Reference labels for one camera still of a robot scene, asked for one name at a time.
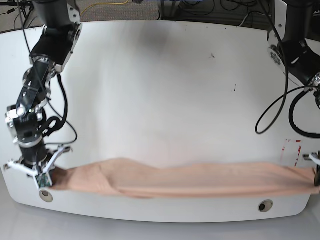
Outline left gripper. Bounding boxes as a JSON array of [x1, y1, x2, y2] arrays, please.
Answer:
[[303, 152, 320, 187]]

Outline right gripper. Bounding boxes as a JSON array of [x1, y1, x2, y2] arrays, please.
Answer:
[[3, 143, 72, 175]]

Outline peach T-shirt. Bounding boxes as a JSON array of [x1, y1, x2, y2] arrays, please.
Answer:
[[52, 158, 320, 198]]

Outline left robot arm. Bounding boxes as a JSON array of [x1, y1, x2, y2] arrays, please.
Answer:
[[255, 0, 320, 140]]

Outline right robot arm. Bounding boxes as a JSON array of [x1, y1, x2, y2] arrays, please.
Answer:
[[4, 0, 82, 176]]

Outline left table grommet hole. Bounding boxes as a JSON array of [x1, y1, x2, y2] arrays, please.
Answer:
[[39, 190, 53, 203]]

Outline table grommet hole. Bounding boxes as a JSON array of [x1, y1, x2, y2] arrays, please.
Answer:
[[39, 190, 53, 203], [258, 199, 274, 213]]

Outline red tape marking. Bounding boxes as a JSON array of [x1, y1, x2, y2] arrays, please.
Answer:
[[280, 139, 302, 167]]

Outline right table grommet hole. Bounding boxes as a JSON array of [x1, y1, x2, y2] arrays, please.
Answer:
[[258, 199, 274, 213]]

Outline black tripod stand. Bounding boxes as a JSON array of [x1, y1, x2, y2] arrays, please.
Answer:
[[0, 0, 38, 34]]

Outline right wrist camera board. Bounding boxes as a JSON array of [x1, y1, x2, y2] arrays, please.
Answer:
[[35, 172, 53, 189]]

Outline yellow cable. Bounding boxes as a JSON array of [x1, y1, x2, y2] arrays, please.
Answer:
[[78, 1, 130, 23]]

